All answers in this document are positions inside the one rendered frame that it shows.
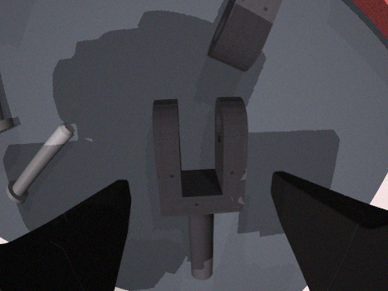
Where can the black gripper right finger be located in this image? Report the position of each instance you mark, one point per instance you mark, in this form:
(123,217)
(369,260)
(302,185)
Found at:
(340,243)

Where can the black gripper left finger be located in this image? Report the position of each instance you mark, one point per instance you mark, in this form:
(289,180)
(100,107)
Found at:
(80,250)

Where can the dark grey clevis fork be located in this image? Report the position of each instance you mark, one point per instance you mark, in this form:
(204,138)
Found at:
(199,194)

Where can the dark grey flat bar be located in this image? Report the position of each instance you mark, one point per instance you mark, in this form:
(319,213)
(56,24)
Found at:
(242,32)

